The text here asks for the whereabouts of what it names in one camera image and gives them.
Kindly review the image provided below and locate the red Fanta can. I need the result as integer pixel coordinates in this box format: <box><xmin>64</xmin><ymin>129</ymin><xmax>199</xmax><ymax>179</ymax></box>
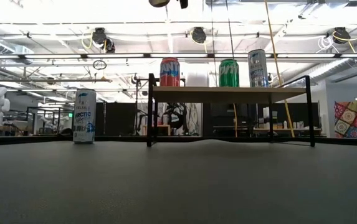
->
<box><xmin>159</xmin><ymin>57</ymin><xmax>181</xmax><ymax>87</ymax></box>

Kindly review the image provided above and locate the green Sprite can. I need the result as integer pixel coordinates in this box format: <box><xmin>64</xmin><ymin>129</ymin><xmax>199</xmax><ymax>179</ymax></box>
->
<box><xmin>218</xmin><ymin>58</ymin><xmax>240</xmax><ymax>88</ymax></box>

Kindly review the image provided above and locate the white Celsius tall can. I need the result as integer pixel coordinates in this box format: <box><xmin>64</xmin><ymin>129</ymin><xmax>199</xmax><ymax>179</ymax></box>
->
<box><xmin>72</xmin><ymin>88</ymin><xmax>97</xmax><ymax>145</ymax></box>
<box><xmin>247</xmin><ymin>49</ymin><xmax>270</xmax><ymax>88</ymax></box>

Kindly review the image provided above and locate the black background robot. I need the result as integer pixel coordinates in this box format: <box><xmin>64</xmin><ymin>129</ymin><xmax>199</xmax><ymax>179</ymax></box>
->
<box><xmin>164</xmin><ymin>104</ymin><xmax>188</xmax><ymax>136</ymax></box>

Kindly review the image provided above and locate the small wooden background table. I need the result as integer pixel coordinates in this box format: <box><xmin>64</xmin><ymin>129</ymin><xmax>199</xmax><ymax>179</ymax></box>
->
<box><xmin>141</xmin><ymin>124</ymin><xmax>172</xmax><ymax>137</ymax></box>

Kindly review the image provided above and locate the black partition panel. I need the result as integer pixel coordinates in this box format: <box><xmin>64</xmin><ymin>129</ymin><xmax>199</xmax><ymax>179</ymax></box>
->
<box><xmin>211</xmin><ymin>102</ymin><xmax>321</xmax><ymax>128</ymax></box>
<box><xmin>94</xmin><ymin>101</ymin><xmax>137</xmax><ymax>137</ymax></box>

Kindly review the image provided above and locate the black table mat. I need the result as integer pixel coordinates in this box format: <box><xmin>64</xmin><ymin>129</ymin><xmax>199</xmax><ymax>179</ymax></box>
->
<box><xmin>0</xmin><ymin>139</ymin><xmax>357</xmax><ymax>224</ymax></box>

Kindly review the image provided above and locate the colourful patchwork quilt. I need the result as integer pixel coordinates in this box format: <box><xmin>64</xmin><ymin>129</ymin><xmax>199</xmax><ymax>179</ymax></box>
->
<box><xmin>333</xmin><ymin>98</ymin><xmax>357</xmax><ymax>139</ymax></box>

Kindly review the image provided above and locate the black ceiling cable reel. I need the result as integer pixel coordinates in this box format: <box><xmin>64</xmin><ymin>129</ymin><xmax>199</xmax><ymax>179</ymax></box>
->
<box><xmin>90</xmin><ymin>27</ymin><xmax>117</xmax><ymax>54</ymax></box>
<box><xmin>191</xmin><ymin>26</ymin><xmax>207</xmax><ymax>44</ymax></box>
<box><xmin>332</xmin><ymin>26</ymin><xmax>352</xmax><ymax>44</ymax></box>

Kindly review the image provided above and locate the black hanging cable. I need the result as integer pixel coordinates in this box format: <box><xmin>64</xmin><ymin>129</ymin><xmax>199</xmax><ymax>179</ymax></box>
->
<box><xmin>226</xmin><ymin>0</ymin><xmax>236</xmax><ymax>60</ymax></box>

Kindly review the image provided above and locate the wooden shelf with black frame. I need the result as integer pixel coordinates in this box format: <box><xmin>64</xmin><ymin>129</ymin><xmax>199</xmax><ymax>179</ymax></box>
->
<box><xmin>146</xmin><ymin>73</ymin><xmax>316</xmax><ymax>148</ymax></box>

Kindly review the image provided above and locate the yellow hanging cable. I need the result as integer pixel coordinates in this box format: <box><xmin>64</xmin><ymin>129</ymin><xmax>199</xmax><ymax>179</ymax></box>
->
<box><xmin>232</xmin><ymin>103</ymin><xmax>239</xmax><ymax>138</ymax></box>
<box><xmin>264</xmin><ymin>0</ymin><xmax>296</xmax><ymax>138</ymax></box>

